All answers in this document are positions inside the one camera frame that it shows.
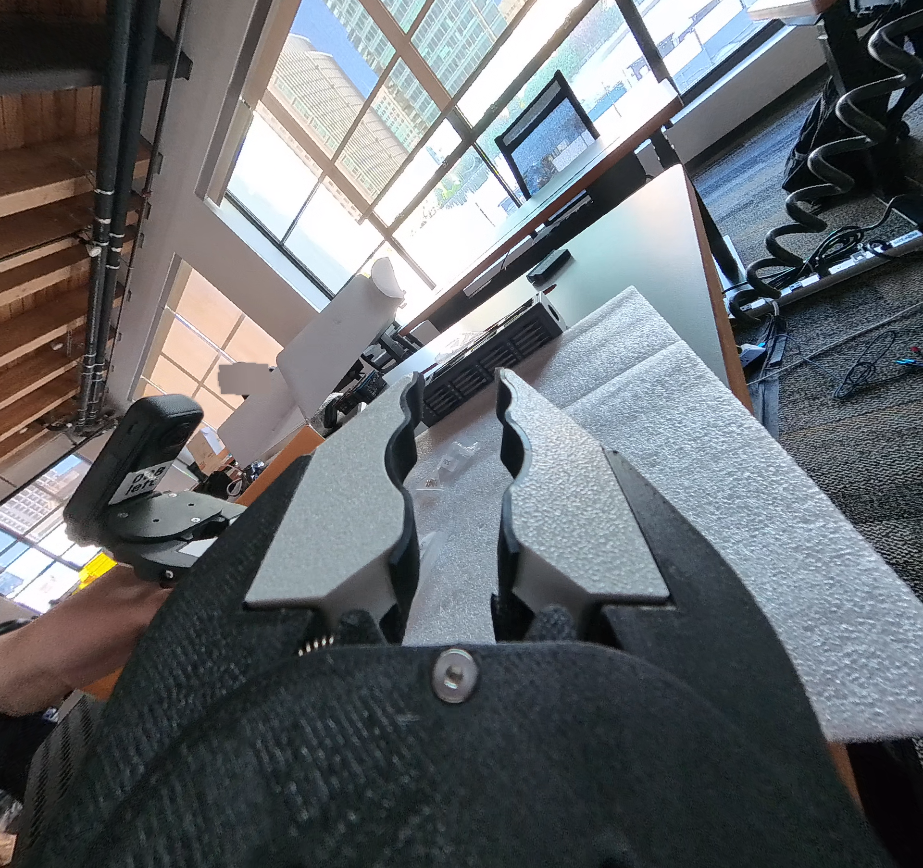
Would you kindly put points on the small clear screw bag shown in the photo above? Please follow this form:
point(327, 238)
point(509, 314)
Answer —
point(456, 461)

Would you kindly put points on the paned window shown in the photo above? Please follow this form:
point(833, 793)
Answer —
point(36, 515)

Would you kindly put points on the white power strip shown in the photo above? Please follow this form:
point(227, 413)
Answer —
point(851, 262)

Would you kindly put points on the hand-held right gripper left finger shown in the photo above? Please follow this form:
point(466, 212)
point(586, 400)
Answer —
point(324, 529)

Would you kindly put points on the yellow bin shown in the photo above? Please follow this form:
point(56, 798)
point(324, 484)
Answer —
point(97, 572)

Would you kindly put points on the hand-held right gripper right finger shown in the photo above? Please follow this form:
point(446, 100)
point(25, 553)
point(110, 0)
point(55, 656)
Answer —
point(577, 529)

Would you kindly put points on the orange-blind window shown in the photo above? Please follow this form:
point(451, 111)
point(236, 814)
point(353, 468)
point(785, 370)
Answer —
point(195, 320)

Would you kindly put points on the black slotted case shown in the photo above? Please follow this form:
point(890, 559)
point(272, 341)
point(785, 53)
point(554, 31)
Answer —
point(497, 356)

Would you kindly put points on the large city-view window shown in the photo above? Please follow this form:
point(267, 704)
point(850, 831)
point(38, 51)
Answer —
point(432, 17)

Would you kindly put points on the white foam sheet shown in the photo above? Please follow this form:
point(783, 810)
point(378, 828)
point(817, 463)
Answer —
point(721, 522)

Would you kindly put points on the black mesh office chair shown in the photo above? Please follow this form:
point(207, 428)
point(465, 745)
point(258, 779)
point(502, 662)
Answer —
point(548, 140)
point(50, 789)

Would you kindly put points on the grey desk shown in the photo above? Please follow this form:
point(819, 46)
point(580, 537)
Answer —
point(649, 255)

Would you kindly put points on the black ceiling pipes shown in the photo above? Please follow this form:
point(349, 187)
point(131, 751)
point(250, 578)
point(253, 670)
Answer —
point(115, 125)

